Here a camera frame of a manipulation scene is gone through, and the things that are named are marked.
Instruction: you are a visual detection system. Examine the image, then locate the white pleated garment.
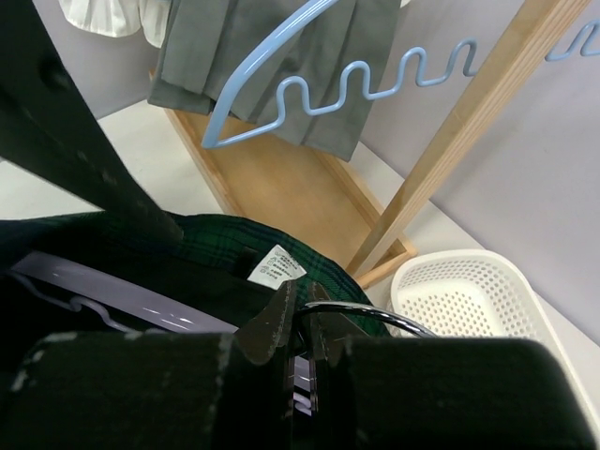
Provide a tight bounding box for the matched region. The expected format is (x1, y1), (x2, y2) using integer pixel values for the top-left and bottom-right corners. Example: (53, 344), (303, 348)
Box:
(59, 1), (409, 64)

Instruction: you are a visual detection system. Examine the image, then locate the light blue plastic hanger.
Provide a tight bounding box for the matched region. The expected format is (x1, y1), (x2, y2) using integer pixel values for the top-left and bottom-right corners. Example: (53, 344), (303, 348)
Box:
(201, 0), (600, 150)

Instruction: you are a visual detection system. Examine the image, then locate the wooden clothes rack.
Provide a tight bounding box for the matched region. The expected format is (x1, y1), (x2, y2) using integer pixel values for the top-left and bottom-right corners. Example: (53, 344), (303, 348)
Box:
(168, 1), (586, 288)

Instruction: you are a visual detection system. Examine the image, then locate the green plaid skirt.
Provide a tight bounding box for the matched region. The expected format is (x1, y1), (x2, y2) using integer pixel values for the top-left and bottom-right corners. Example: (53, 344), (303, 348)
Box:
(0, 211), (390, 357)

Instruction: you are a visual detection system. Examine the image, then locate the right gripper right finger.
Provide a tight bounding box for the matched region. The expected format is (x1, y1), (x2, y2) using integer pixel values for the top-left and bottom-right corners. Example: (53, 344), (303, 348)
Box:
(307, 284), (593, 449)

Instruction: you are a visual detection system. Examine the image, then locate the grey skirt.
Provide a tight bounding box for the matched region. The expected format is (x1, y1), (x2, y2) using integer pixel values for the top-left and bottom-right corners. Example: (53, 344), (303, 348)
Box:
(148, 16), (399, 161)

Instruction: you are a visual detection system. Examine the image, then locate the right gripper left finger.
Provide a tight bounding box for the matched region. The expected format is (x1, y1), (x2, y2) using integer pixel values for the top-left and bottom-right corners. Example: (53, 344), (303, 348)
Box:
(1, 281), (297, 449)

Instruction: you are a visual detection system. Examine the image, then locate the purple plastic hanger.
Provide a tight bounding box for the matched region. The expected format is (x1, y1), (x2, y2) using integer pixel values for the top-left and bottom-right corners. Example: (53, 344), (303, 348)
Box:
(1, 246), (434, 411)

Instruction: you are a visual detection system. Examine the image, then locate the white plastic basket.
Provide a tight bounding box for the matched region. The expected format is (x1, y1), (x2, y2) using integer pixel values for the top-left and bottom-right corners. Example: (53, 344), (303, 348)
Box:
(386, 249), (599, 433)

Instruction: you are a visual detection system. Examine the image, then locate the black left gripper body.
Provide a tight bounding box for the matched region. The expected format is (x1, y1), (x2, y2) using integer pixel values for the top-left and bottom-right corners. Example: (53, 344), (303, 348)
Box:
(1, 1), (183, 241)

